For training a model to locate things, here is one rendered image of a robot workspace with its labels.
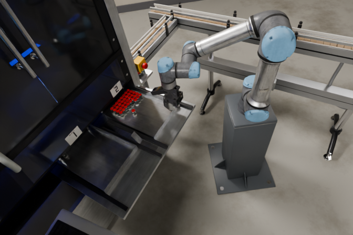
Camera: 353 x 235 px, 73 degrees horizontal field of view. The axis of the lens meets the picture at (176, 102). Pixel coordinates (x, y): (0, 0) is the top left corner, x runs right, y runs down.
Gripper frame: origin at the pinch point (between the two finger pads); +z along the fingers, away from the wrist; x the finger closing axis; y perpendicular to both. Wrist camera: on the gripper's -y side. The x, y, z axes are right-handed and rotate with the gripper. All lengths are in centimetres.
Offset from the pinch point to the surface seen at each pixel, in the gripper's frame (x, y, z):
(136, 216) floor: -47, -18, 92
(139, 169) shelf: -37.1, 3.4, 3.7
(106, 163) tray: -42.2, -13.7, 3.6
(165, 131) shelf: -13.0, 3.5, 3.7
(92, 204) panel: -59, -30, 45
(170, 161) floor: 5, -17, 92
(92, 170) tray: -48, -18, 4
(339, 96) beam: 85, 88, 38
